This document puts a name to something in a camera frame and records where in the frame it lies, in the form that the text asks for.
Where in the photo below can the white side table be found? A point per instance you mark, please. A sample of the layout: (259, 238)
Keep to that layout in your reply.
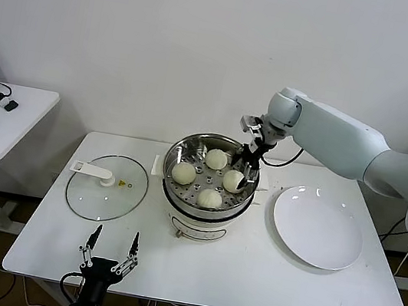
(18, 123)

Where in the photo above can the white electric cooker base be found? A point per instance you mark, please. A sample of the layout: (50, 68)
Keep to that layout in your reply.
(195, 229)

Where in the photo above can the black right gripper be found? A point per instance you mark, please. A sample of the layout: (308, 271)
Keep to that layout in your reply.
(254, 154)

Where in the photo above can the white round plate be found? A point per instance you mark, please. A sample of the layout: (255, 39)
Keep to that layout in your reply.
(312, 228)

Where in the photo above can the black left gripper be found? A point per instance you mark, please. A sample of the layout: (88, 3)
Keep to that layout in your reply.
(101, 269)

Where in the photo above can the small white device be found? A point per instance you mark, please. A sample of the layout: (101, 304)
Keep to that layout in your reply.
(1, 102)

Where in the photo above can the white steamed baozi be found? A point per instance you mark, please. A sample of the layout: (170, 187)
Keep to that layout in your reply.
(231, 180)
(184, 174)
(215, 159)
(209, 199)

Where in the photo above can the small black device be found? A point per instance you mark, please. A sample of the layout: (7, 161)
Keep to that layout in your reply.
(11, 107)

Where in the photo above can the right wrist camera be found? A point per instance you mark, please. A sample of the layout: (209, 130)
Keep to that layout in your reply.
(251, 125)

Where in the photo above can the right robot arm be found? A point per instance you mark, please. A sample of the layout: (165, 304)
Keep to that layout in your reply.
(331, 134)

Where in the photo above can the stainless steel steamer basket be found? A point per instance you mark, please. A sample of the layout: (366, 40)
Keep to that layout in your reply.
(188, 154)

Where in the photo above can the white work table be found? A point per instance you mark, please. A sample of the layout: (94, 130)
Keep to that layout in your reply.
(208, 274)

